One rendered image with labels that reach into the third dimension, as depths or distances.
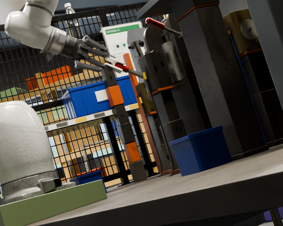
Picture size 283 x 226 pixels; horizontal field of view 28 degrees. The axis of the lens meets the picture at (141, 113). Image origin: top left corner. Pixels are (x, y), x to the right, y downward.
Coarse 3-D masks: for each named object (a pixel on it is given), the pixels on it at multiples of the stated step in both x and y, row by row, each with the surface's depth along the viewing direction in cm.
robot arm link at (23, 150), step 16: (0, 112) 150; (16, 112) 150; (32, 112) 154; (0, 128) 148; (16, 128) 148; (32, 128) 150; (0, 144) 148; (16, 144) 147; (32, 144) 148; (48, 144) 154; (0, 160) 148; (16, 160) 146; (32, 160) 147; (48, 160) 151; (0, 176) 149; (16, 176) 146
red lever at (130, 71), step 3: (117, 63) 209; (117, 66) 208; (120, 66) 209; (123, 66) 209; (126, 66) 210; (123, 69) 209; (126, 69) 209; (129, 69) 210; (126, 72) 210; (129, 72) 210; (132, 72) 210; (135, 72) 211; (138, 72) 212; (135, 75) 212; (138, 75) 211; (141, 75) 212
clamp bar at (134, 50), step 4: (136, 40) 213; (140, 40) 215; (132, 44) 213; (136, 44) 213; (140, 44) 215; (128, 48) 213; (132, 48) 213; (136, 48) 212; (140, 48) 213; (136, 52) 213; (140, 52) 213; (136, 56) 214; (140, 56) 212; (136, 60) 215
